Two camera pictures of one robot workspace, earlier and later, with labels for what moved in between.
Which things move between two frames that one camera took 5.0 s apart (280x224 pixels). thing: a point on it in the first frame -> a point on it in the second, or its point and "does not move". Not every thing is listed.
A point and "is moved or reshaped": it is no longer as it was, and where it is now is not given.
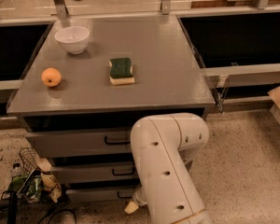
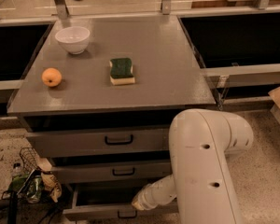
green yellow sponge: (121, 71) does not move
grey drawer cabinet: (90, 81) does not move
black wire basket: (29, 158) does not move
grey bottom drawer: (102, 195) is moved or reshaped
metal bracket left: (60, 1) does not move
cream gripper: (139, 199) -> (145, 197)
